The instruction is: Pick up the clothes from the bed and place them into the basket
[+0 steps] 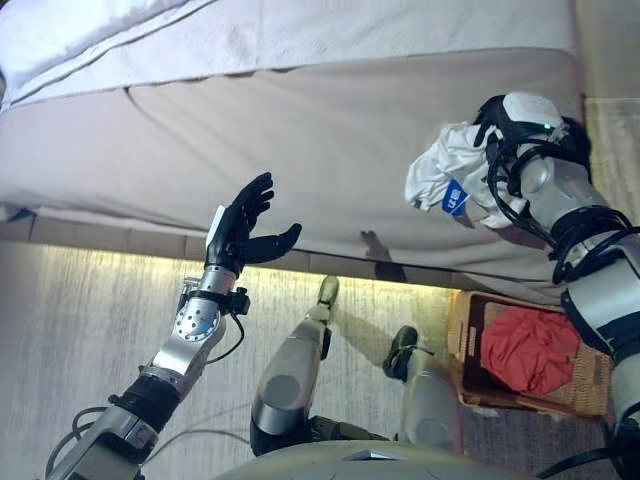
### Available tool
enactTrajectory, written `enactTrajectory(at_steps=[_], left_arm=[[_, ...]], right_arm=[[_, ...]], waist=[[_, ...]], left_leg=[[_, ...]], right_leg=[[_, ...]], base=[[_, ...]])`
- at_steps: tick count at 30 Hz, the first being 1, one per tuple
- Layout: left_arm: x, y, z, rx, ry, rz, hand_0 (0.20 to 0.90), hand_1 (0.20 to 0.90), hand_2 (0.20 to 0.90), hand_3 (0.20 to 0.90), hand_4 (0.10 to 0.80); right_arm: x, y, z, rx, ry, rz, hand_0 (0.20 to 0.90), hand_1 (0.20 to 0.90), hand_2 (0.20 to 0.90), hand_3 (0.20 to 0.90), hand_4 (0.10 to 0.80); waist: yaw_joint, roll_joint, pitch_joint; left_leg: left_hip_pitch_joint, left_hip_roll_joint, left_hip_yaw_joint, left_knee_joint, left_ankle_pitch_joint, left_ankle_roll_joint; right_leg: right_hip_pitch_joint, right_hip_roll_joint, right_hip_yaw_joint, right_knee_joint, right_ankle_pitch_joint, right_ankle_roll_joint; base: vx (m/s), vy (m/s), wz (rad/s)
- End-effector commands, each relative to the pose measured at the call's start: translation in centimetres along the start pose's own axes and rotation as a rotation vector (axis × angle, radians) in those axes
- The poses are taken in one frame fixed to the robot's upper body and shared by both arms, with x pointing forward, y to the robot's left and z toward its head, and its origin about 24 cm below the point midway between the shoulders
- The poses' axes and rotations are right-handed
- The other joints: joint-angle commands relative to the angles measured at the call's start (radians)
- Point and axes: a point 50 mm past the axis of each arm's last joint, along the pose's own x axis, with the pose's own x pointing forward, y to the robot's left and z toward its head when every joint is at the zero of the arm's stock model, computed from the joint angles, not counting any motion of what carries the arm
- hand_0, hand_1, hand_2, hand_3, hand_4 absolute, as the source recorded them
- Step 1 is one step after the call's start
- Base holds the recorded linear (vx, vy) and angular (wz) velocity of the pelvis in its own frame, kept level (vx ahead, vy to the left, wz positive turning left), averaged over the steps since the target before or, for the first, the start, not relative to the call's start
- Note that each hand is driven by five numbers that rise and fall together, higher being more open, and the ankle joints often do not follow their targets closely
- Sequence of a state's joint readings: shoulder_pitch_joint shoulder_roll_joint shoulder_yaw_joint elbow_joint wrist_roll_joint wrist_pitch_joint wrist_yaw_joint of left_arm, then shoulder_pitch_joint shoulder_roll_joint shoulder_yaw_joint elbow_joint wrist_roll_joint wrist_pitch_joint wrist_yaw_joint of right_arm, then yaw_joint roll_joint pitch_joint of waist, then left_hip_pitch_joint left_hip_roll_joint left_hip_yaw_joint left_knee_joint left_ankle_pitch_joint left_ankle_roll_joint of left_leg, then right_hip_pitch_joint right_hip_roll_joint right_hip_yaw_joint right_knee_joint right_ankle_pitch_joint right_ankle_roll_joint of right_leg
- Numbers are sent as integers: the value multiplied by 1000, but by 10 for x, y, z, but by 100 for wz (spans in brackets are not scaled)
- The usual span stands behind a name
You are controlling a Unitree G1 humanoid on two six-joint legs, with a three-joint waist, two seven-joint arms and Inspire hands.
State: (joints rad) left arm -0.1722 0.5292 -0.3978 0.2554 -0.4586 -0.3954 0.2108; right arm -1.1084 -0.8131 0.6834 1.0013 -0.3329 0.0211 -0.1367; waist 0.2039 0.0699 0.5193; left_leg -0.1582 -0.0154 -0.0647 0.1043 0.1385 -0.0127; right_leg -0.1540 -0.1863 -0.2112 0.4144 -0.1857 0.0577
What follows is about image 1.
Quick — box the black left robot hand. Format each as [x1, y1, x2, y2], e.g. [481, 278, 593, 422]
[204, 171, 304, 277]

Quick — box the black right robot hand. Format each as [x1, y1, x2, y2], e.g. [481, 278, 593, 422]
[471, 91, 572, 162]

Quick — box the white garment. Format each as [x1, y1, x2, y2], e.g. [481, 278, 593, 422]
[404, 121, 532, 232]

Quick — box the red garment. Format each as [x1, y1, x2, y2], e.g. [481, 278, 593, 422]
[481, 309, 585, 394]

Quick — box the beige upholstered bed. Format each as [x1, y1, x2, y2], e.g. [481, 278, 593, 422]
[0, 0, 601, 307]

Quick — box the beige bed runner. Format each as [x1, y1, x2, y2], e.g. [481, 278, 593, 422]
[0, 47, 590, 307]

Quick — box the white textured bed sheet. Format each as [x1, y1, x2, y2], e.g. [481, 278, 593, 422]
[0, 0, 577, 110]

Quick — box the woven wicker basket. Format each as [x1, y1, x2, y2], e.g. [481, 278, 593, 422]
[446, 289, 617, 420]

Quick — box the grey streaked area rug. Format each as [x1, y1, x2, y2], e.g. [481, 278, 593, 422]
[0, 238, 640, 480]

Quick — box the grey robot torso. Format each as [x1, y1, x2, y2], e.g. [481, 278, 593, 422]
[213, 438, 542, 480]

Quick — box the white duvet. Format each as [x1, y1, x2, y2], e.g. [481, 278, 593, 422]
[0, 0, 216, 71]

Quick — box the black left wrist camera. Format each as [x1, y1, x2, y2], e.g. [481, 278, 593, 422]
[226, 286, 252, 317]

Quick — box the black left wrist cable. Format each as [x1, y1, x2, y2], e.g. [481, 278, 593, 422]
[206, 314, 247, 365]

